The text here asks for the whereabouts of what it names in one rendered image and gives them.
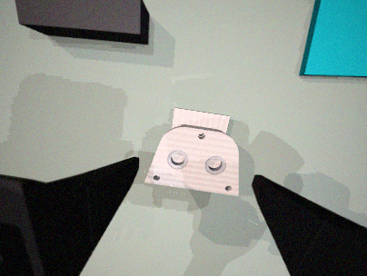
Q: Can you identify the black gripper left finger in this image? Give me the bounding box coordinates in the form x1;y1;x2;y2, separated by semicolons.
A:
0;157;139;276

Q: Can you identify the pale pink plate with two round holes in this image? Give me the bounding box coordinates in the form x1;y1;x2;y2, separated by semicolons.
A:
144;124;239;196

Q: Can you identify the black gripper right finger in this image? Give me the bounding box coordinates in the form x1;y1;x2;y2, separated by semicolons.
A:
253;174;367;276

